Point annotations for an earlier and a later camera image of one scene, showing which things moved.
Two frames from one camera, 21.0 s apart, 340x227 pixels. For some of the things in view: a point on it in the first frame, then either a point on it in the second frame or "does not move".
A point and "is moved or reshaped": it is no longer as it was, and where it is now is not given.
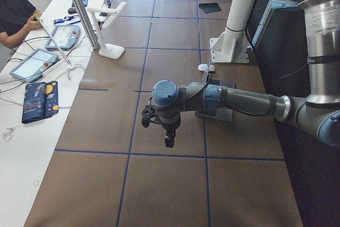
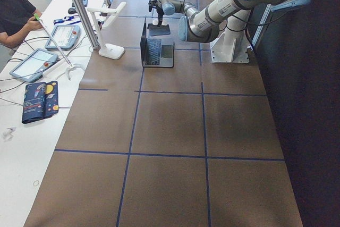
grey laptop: x=224 y=114 -> x=155 y=52
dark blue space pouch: x=41 y=101 does not move
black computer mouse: x=72 y=10 does not move
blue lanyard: x=67 y=20 does not move
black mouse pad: x=210 y=7 is moved or reshaped
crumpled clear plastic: x=8 y=136 does not move
